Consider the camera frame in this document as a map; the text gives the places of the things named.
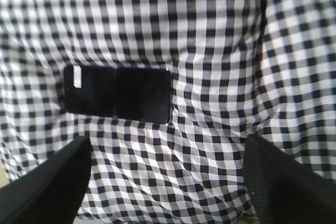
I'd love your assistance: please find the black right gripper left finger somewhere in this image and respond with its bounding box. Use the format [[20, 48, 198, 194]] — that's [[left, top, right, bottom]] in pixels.
[[1, 136, 91, 223]]

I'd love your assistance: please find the black smartphone with sticker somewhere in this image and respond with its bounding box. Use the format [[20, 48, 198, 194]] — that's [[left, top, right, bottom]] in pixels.
[[63, 65, 172, 124]]

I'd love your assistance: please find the black white checkered quilt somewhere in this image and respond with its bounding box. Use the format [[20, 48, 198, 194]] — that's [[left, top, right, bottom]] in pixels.
[[1, 0, 335, 223]]

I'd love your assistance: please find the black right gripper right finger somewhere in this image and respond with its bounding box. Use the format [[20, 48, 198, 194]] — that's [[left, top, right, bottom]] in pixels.
[[243, 135, 335, 223]]

